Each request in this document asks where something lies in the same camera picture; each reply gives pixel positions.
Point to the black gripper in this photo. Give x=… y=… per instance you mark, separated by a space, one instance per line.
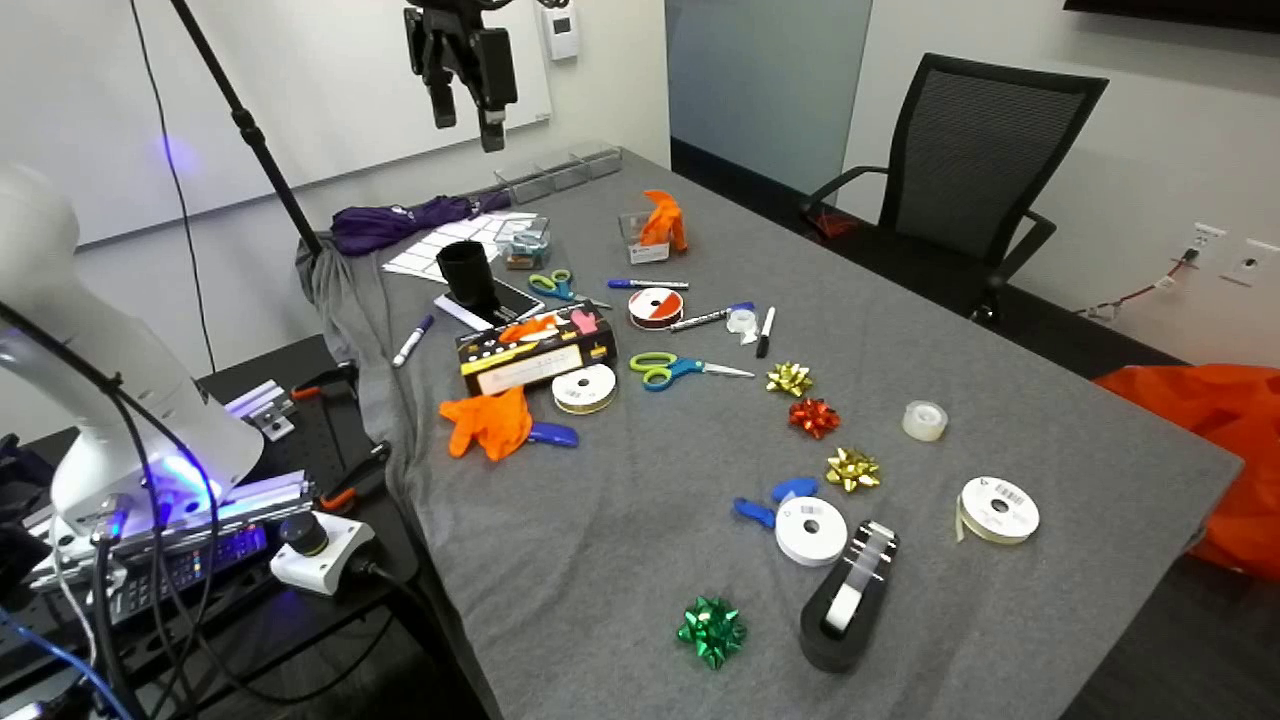
x=452 y=45

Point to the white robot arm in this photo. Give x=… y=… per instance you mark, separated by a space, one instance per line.
x=155 y=451

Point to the orange wipe in bowl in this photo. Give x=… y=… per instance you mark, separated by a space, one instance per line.
x=666 y=223

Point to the blue clip near wipe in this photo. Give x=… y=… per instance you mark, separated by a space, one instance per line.
x=553 y=434

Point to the clear plastic organizer tray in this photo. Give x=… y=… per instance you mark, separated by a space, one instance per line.
x=559 y=174

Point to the clear box with ribbon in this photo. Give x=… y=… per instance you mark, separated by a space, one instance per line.
x=526 y=250

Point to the white label sheets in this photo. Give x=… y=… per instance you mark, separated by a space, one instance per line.
x=494 y=232

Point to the black cup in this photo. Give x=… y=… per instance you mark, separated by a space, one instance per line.
x=470 y=277

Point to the purple cloth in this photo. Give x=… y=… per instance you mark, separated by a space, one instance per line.
x=370 y=228

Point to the blue marker pen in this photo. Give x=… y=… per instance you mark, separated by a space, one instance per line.
x=634 y=287

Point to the purple marker pen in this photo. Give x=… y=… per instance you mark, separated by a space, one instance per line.
x=412 y=342

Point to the black box of supplies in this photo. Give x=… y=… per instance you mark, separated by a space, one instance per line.
x=535 y=351

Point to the orange white ribbon spool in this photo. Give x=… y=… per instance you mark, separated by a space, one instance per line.
x=652 y=305

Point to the white ribbon spool by box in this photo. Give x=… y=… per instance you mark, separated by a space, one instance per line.
x=585 y=390

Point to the silver marker pen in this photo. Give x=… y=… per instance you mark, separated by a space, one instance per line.
x=729 y=316

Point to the black marker pen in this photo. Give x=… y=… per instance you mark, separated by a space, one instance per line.
x=765 y=332

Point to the grey table cloth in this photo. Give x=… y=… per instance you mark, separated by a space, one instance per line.
x=569 y=564

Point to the gold gift bow upper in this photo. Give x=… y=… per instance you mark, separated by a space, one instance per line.
x=789 y=379

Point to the gold gift bow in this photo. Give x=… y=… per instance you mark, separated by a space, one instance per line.
x=853 y=469
x=789 y=379

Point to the red gift bow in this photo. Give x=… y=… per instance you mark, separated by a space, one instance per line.
x=813 y=416

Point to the blue clip near spool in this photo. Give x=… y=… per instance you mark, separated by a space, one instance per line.
x=769 y=505

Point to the black office chair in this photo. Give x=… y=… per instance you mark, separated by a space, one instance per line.
x=952 y=204

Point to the gold gift bow lower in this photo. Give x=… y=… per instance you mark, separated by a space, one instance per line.
x=853 y=469

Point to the white ribbon spool near dispenser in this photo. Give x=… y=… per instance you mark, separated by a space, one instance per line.
x=811 y=529

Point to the green gift bow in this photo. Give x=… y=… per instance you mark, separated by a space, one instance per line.
x=712 y=631

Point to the black tape dispenser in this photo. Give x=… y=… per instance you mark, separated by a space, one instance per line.
x=843 y=613

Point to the white ribbon spool right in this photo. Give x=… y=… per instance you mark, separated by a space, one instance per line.
x=998 y=512

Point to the orange plastic bag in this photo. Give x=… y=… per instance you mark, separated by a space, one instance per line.
x=1238 y=408

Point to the green handled scissors back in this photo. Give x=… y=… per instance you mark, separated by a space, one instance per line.
x=553 y=287

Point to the black camera tripod pole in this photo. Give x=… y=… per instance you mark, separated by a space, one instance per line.
x=245 y=127

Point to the blue green handled scissors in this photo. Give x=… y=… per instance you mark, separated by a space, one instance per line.
x=660 y=370

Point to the wall television screen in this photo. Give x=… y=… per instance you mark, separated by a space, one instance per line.
x=1208 y=15

